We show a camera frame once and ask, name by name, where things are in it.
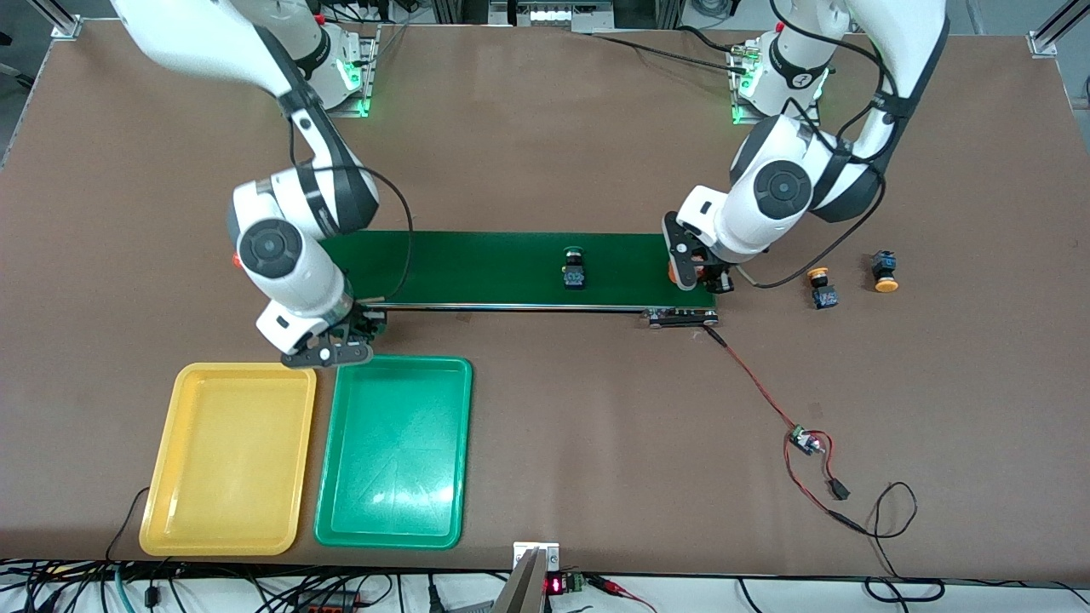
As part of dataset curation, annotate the teal cable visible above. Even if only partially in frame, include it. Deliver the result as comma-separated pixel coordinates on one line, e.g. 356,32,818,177
111,564,139,613

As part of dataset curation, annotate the thick black cable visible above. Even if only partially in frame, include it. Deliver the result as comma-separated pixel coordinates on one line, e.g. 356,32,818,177
737,577,946,613

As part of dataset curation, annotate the silver camera mount bracket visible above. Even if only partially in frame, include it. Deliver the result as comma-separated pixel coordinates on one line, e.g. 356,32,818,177
490,542,560,613

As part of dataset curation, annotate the green plastic tray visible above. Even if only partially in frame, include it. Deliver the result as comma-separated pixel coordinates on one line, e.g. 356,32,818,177
314,354,474,551

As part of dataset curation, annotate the black cable to arm base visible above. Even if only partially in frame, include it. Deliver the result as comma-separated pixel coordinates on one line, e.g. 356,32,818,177
588,30,750,76

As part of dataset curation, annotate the metal device with lights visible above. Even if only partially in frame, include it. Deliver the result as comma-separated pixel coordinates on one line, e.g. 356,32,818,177
488,0,616,35

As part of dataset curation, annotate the red black twisted wire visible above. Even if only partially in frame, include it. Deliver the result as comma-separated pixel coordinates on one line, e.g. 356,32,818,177
703,326,865,533

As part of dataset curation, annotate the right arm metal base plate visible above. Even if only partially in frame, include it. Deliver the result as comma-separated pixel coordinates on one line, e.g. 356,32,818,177
328,26,380,117

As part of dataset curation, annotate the aluminium frame post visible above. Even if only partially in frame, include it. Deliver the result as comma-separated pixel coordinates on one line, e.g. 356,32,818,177
30,0,83,40
1028,0,1090,59

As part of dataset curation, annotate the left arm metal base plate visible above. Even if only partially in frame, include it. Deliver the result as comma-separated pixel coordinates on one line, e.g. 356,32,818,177
731,47,823,125

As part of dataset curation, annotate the orange power strip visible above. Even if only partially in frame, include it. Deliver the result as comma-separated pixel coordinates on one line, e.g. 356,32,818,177
290,590,363,613

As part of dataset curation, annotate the green belt conveyor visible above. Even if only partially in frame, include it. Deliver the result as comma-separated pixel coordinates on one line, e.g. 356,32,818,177
317,230,719,329

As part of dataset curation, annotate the yellow plastic tray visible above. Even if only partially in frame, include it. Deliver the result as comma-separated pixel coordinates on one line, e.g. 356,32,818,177
139,362,318,558

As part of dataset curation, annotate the thin black cable loop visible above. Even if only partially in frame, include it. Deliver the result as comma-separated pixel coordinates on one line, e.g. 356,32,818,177
852,481,946,604

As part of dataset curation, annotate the red alligator clip lead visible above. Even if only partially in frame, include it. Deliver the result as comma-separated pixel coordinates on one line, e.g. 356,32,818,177
588,576,657,613

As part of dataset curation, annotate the yellow push button switch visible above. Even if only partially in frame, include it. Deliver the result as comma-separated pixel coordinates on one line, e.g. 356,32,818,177
806,267,840,311
870,250,901,294

